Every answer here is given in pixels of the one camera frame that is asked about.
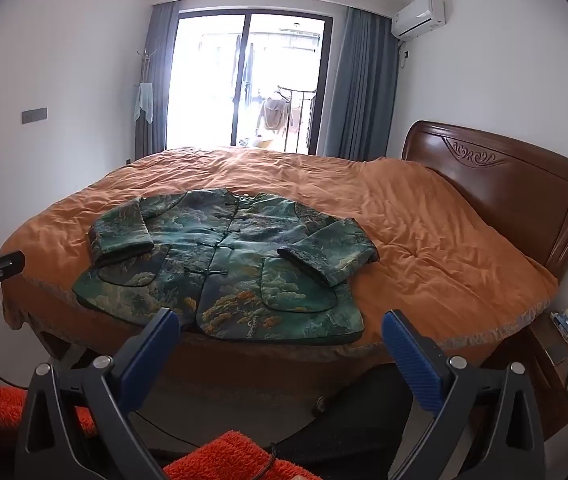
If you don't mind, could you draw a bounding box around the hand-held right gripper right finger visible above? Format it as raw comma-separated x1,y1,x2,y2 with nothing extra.
381,308,547,480

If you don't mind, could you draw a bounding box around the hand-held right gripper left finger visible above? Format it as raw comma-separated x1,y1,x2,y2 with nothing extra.
15,307,182,480

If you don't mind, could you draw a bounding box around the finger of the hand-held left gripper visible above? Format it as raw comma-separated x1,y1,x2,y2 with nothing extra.
0,250,27,281

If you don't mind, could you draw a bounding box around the green printed padded jacket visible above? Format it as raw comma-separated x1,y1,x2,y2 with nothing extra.
72,187,381,345

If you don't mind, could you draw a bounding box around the orange bedspread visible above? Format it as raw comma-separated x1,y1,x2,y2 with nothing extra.
0,146,560,353

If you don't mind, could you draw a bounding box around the orange shaggy rug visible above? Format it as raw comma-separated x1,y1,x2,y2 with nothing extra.
0,385,311,480

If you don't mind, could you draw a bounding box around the wooden nightstand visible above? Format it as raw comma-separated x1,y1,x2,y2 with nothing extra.
484,310,568,441

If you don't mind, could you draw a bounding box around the wooden bed headboard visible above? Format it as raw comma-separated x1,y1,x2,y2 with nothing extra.
401,120,568,281

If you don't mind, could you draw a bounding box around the light blue hanging cloth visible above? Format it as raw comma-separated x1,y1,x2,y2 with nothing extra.
134,82,155,124

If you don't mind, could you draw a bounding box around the grey-blue curtain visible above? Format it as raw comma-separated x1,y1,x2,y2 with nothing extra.
324,5,401,162
134,2,181,161

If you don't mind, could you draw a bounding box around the wooden coat rack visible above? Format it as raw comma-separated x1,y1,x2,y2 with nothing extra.
132,47,159,161

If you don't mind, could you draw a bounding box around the black balcony drying rack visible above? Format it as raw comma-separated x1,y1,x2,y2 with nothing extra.
270,85,317,154

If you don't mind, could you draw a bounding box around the beige hanging garment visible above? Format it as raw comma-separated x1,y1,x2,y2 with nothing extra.
256,96,289,136

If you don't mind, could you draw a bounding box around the sliding glass balcony door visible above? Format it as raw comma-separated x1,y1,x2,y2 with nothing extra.
166,7,335,157

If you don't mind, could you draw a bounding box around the white air conditioner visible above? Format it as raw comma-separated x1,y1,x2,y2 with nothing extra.
391,0,452,42

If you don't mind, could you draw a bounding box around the grey wall switch panel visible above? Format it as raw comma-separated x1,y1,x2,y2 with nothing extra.
20,106,49,125

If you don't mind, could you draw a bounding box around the black floor cable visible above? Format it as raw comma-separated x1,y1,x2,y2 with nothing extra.
248,441,279,480

